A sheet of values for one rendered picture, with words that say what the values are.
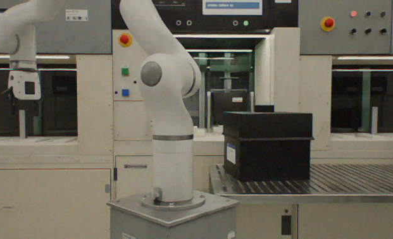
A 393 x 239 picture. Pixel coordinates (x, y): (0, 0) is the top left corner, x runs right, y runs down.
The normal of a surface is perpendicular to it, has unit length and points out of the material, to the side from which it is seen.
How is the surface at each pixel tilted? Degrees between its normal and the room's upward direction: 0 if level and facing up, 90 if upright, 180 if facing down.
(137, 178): 90
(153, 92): 126
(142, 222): 90
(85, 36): 90
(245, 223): 90
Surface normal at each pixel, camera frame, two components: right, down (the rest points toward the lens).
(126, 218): -0.69, 0.04
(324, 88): 0.02, 0.05
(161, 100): -0.20, 0.65
